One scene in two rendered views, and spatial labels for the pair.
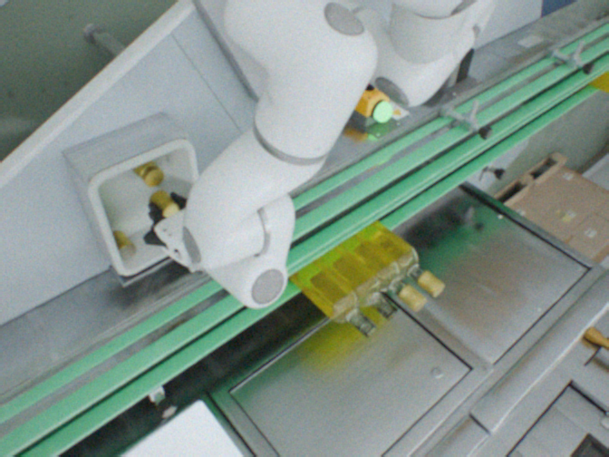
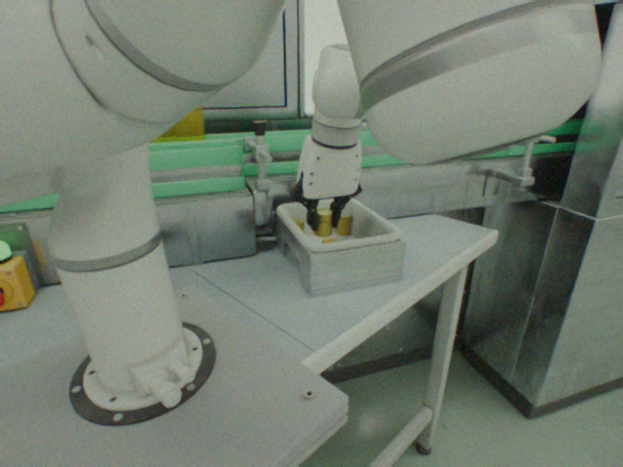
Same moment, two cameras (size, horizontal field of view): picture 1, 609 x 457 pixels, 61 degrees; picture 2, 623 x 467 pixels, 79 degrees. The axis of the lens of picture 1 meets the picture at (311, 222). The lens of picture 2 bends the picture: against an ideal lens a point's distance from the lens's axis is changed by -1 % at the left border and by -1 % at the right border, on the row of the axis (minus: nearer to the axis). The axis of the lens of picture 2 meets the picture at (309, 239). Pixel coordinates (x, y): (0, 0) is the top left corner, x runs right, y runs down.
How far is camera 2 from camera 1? 60 cm
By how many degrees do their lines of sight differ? 47
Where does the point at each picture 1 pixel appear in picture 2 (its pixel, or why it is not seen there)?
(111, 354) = (368, 157)
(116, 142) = (365, 271)
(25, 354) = (408, 186)
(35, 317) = (392, 210)
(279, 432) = (274, 51)
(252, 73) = (210, 306)
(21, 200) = (421, 261)
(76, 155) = (396, 269)
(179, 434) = not seen: hidden behind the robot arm
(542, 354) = not seen: outside the picture
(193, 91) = (275, 309)
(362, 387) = not seen: hidden behind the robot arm
